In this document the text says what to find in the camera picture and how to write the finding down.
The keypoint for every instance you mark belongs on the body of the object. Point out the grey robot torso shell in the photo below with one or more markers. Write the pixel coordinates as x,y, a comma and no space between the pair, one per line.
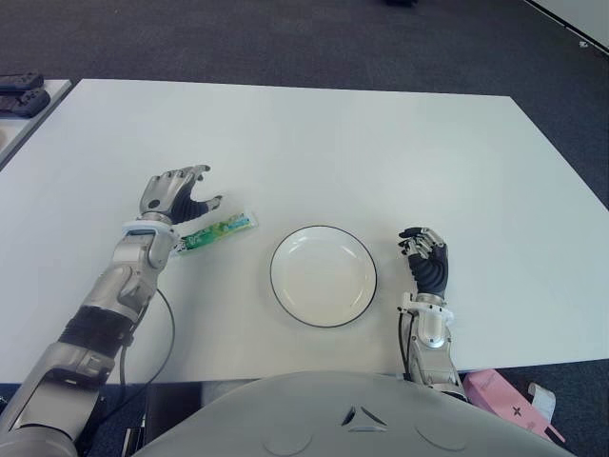
342,414

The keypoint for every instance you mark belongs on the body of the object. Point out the white paper slip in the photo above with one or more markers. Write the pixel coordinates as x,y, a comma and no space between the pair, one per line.
542,400

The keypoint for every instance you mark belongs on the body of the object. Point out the white plate black rim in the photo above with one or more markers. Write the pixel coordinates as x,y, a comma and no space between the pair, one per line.
323,278

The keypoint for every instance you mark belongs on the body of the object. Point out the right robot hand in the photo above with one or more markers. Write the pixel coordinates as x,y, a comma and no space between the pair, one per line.
433,269

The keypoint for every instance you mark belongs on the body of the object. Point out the white desk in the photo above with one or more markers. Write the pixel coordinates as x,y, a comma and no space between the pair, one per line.
575,19

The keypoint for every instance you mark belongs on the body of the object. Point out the pink cardboard box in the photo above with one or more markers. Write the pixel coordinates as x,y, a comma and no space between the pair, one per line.
499,395

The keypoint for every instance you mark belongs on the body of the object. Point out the white side table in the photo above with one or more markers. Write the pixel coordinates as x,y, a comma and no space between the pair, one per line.
28,126

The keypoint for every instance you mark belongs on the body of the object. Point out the green toothpaste tube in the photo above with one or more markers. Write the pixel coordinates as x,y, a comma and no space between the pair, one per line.
223,227

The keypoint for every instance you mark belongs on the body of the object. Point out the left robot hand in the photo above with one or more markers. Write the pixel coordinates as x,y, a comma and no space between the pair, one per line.
164,197

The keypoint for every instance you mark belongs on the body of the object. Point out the black game controller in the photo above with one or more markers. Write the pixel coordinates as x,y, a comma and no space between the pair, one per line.
24,103
21,81

